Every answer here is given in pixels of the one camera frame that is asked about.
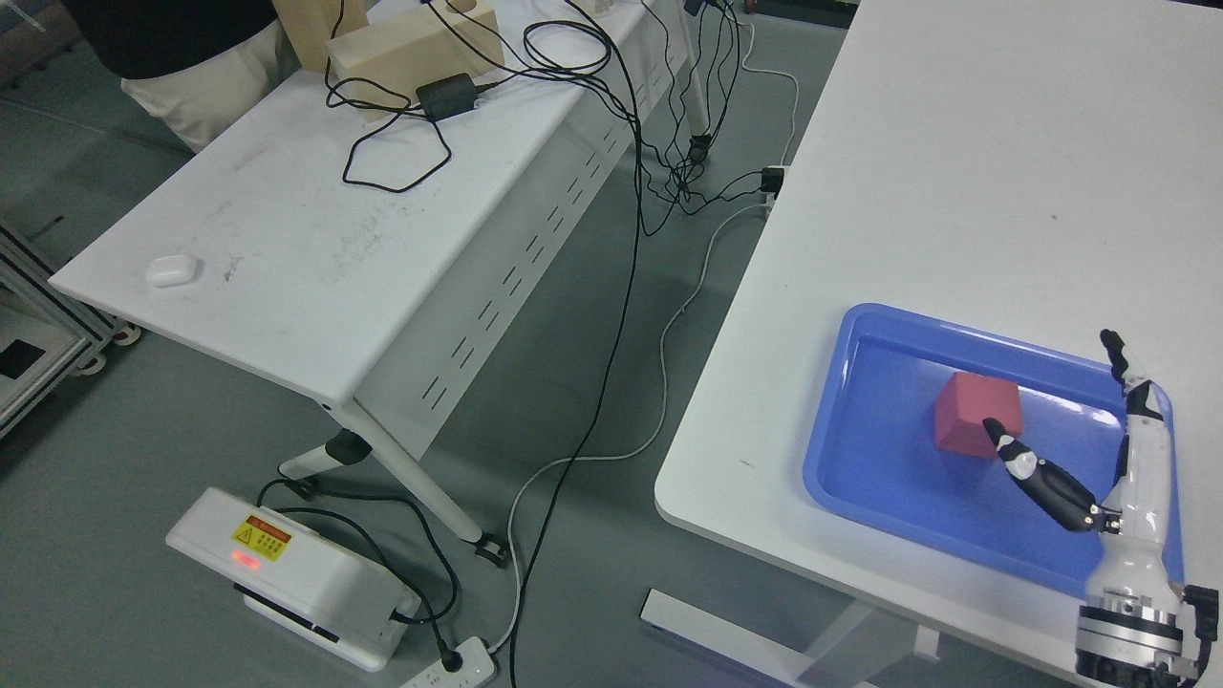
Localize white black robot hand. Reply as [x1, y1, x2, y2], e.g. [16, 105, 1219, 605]
[982, 330, 1180, 613]

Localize pink block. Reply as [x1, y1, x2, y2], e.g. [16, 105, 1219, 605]
[933, 371, 1025, 459]

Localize blue plastic tray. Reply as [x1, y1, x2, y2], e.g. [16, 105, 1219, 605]
[804, 302, 1126, 598]

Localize wooden block box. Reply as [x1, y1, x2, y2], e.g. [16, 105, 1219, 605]
[327, 1, 505, 109]

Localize white desk with leg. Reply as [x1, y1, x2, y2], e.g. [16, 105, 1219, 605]
[642, 1, 1221, 687]

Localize white power strip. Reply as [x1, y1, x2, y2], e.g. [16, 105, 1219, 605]
[400, 635, 498, 687]

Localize white folding table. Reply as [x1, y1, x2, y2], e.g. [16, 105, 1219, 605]
[48, 0, 708, 569]

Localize black power adapter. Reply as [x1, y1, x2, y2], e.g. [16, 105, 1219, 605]
[417, 73, 478, 122]

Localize white power supply box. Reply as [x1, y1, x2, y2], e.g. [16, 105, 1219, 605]
[165, 488, 419, 672]

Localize white earbuds case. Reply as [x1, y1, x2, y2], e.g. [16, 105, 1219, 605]
[144, 253, 202, 288]

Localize person in black shirt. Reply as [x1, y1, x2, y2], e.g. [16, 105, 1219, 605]
[62, 1, 300, 153]

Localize white floor cable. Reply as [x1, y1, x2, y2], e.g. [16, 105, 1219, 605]
[486, 20, 800, 660]

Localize black floor cable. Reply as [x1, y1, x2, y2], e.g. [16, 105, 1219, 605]
[501, 0, 756, 688]

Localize black cable on table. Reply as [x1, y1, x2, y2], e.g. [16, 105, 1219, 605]
[325, 0, 612, 194]

